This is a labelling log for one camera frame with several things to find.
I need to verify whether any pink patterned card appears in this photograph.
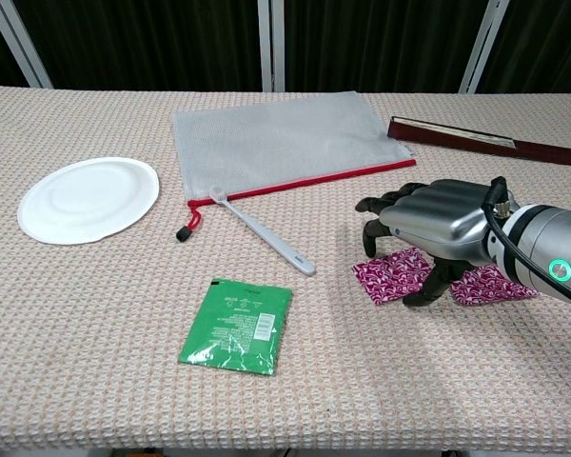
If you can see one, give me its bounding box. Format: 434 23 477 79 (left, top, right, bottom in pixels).
351 246 437 306
449 264 540 306

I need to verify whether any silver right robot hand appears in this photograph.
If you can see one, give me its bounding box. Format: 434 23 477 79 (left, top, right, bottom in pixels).
354 179 496 308

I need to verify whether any beige waffle-weave tablecloth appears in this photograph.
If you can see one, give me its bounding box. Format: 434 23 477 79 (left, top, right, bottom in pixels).
0 85 571 453

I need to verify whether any grey toothbrush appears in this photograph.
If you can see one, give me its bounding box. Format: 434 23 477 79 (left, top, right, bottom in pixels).
207 186 317 277

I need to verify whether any grey mesh zipper pouch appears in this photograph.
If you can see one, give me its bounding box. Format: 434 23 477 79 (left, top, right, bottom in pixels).
171 90 418 244

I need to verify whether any green foil sachet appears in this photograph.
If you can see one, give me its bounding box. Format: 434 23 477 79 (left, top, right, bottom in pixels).
178 277 294 377

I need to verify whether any grey partition post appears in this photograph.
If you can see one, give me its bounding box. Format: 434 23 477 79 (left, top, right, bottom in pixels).
256 0 286 92
459 0 510 94
0 0 54 89

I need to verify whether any dark red flat box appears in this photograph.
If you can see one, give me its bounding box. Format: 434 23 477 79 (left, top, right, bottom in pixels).
386 115 571 169

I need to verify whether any white paper plate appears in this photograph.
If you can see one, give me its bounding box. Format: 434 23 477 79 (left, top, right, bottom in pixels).
17 156 161 247

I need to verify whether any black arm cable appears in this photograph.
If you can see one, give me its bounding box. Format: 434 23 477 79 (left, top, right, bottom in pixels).
481 176 571 313

